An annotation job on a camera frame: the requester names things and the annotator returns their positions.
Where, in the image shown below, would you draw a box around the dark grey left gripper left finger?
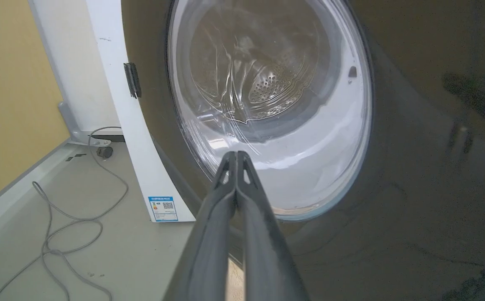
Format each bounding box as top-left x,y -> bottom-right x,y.
163,151 -> 238,301

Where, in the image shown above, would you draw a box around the perforated steel washer drum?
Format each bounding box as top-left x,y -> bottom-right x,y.
188,6 -> 324,126

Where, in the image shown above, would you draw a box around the grey power cable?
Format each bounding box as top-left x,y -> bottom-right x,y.
0,126 -> 129,301

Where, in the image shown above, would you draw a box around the dark washing machine door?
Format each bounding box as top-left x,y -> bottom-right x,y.
121,0 -> 485,301

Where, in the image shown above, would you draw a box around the blue white energy label sticker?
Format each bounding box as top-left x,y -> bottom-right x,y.
148,196 -> 179,222

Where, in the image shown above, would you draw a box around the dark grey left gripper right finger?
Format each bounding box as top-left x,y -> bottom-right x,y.
237,151 -> 310,301

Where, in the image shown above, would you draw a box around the white washing machine body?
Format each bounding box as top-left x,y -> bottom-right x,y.
28,0 -> 196,223

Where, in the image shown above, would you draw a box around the black door latch catch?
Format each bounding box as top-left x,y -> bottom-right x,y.
124,62 -> 142,99

